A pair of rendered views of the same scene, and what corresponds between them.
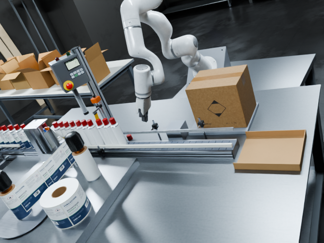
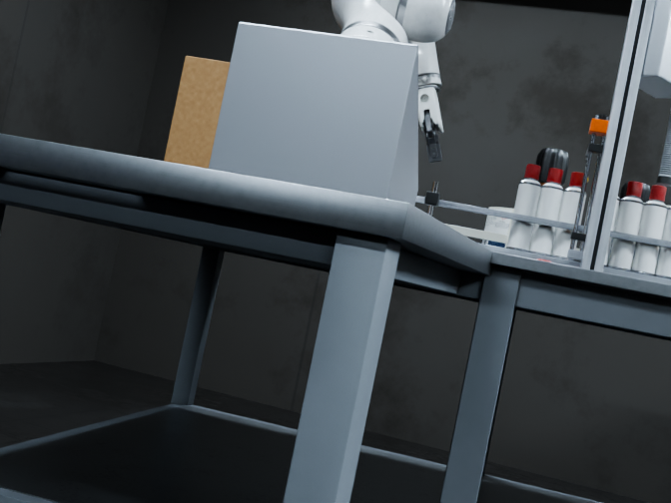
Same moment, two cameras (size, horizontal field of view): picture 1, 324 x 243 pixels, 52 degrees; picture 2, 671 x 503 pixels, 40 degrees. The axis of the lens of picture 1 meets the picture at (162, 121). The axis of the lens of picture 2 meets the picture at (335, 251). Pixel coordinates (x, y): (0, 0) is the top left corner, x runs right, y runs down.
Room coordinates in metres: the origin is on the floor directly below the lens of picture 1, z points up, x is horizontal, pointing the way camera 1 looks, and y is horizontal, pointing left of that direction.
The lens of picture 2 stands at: (3.61, -1.00, 0.74)
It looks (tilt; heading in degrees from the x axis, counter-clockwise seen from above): 2 degrees up; 156
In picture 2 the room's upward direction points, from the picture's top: 11 degrees clockwise
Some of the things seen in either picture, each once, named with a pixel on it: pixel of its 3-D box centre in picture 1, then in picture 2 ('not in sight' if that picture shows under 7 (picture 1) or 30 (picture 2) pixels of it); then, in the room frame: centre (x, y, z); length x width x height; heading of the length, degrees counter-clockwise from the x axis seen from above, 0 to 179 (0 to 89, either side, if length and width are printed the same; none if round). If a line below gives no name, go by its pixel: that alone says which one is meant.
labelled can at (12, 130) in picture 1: (16, 136); not in sight; (2.38, 1.07, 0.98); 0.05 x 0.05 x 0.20
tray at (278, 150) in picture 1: (270, 149); not in sight; (1.29, -0.44, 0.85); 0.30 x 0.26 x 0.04; 54
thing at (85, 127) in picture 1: (89, 133); (627, 226); (1.94, 0.46, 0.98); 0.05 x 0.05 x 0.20
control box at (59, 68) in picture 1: (70, 72); (663, 46); (2.01, 0.41, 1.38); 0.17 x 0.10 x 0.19; 109
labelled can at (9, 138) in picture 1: (10, 137); not in sight; (2.43, 1.13, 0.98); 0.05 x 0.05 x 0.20
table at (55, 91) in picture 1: (67, 104); not in sight; (4.39, 1.11, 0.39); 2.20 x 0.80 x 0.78; 47
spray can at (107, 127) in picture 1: (111, 133); (547, 212); (1.84, 0.31, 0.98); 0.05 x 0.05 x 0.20
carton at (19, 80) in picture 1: (21, 74); not in sight; (4.59, 1.52, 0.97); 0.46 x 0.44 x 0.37; 52
